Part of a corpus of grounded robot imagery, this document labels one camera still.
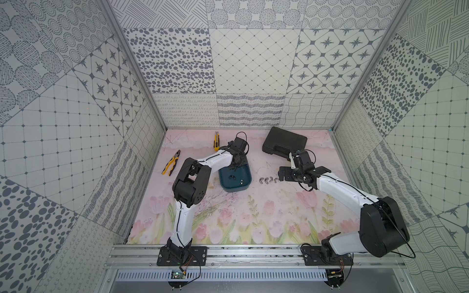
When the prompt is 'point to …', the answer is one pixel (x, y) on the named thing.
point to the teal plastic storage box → (237, 180)
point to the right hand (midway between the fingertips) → (288, 175)
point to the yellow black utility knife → (216, 144)
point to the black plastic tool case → (282, 143)
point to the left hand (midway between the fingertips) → (242, 160)
